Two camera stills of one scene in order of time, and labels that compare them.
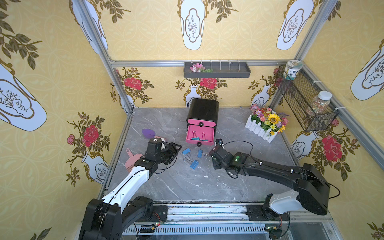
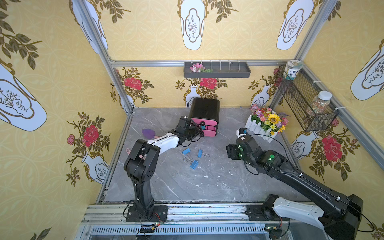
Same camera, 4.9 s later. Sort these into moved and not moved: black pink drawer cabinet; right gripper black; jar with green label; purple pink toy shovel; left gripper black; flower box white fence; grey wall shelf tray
Moved: right gripper black; black pink drawer cabinet; left gripper black
Not moved: jar with green label; purple pink toy shovel; grey wall shelf tray; flower box white fence
